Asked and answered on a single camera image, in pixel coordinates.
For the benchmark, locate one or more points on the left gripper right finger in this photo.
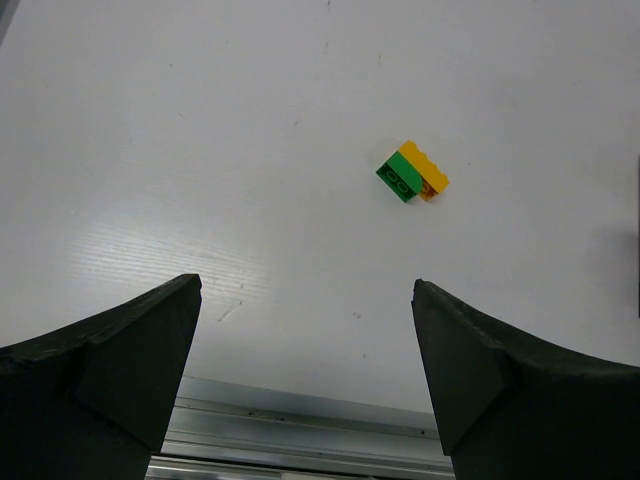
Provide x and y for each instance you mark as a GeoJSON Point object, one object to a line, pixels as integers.
{"type": "Point", "coordinates": [509, 405]}

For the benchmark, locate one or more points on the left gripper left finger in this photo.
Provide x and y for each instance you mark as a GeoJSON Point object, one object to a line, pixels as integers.
{"type": "Point", "coordinates": [93, 400]}

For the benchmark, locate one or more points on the yellow sloped lego brick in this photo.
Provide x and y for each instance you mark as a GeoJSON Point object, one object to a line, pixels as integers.
{"type": "Point", "coordinates": [434, 182]}

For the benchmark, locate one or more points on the green lego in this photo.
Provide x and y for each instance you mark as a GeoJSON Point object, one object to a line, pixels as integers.
{"type": "Point", "coordinates": [400, 176]}

